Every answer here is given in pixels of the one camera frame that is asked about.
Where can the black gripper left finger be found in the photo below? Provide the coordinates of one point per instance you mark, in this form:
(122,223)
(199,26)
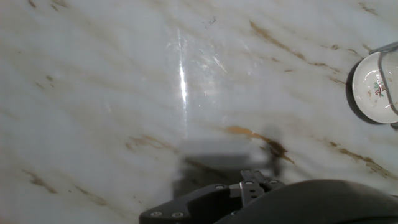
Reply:
(205,202)

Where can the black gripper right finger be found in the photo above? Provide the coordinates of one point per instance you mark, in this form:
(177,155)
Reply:
(273,183)

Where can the clear plastic box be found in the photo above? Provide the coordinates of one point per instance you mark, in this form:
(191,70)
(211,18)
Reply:
(391,81)

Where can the marble pattern table sheet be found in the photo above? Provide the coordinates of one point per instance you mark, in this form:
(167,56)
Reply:
(93,109)

